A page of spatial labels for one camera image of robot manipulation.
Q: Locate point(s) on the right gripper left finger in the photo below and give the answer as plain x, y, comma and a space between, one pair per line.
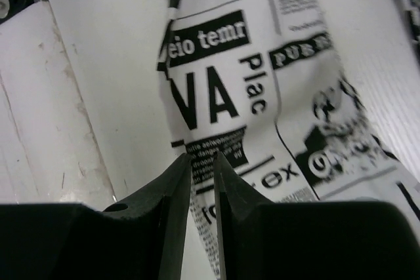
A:
150, 226

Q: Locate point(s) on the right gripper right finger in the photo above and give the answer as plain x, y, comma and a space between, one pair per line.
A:
261, 239

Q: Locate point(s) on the newspaper print trousers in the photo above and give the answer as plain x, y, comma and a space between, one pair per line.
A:
260, 82

